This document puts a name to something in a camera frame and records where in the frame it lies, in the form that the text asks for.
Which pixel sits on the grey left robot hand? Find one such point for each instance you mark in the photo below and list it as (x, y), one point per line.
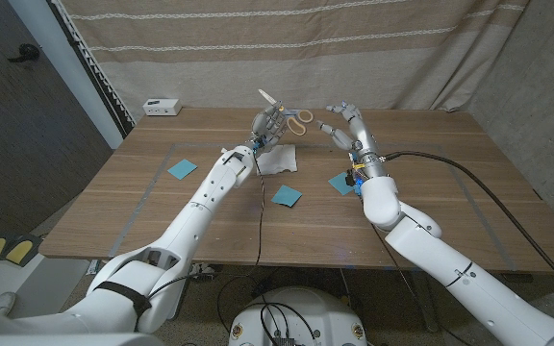
(268, 127)

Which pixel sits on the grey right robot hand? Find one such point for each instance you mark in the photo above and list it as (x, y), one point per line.
(361, 141)

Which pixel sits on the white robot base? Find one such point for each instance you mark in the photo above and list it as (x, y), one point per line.
(315, 312)

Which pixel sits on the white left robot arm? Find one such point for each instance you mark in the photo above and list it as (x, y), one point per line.
(195, 216)

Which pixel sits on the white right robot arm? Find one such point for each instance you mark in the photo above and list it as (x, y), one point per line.
(426, 245)

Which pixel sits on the white crumpled tissue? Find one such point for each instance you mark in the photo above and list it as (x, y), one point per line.
(284, 161)

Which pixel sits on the blue sticky note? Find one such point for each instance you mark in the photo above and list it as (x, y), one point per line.
(182, 169)
(338, 182)
(286, 195)

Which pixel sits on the beige striped curtain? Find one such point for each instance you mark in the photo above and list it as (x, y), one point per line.
(282, 62)

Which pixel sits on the white power strip box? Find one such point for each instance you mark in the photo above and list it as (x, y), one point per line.
(161, 106)

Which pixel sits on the crumpled white paper scrap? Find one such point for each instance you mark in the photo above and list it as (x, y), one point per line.
(205, 271)

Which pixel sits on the black strip with lace trim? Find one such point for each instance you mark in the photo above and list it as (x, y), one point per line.
(105, 96)

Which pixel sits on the metal table leg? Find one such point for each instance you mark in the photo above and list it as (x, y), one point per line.
(426, 312)

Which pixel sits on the small green white label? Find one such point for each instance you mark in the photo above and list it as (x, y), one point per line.
(93, 267)

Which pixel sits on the white floor panel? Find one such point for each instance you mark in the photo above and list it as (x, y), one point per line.
(41, 283)

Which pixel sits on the white robot torso edge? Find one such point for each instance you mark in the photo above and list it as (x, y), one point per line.
(65, 341)

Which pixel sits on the white sneaker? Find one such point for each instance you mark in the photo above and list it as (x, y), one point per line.
(3, 303)

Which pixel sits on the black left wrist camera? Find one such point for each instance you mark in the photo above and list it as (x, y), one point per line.
(256, 144)

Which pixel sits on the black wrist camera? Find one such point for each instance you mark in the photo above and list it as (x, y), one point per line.
(256, 144)
(351, 179)

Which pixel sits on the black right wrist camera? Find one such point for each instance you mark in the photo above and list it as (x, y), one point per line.
(351, 179)

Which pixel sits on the white door frame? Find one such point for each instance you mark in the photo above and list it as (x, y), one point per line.
(63, 62)

